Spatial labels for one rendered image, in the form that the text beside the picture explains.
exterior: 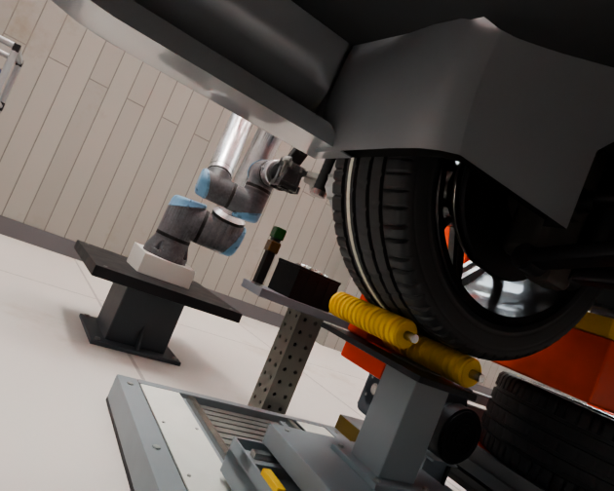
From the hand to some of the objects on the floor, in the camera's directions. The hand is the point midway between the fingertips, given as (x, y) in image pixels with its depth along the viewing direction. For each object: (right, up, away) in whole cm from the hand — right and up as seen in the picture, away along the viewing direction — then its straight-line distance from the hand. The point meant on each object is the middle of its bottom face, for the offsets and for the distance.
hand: (311, 168), depth 142 cm
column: (-18, -85, +38) cm, 95 cm away
